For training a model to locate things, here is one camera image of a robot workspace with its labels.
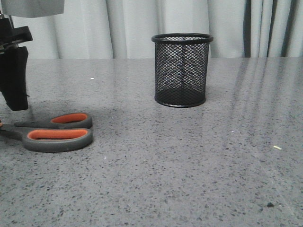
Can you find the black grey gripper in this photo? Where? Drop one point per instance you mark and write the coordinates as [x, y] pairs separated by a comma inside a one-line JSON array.
[[13, 61]]

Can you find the grey orange handled scissors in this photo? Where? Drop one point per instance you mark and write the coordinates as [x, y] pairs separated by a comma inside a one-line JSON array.
[[63, 133]]

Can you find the grey pleated curtain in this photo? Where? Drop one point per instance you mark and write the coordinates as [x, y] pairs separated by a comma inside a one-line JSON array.
[[97, 29]]

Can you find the black wire mesh cup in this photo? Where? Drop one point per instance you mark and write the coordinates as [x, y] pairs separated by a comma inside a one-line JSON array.
[[181, 61]]

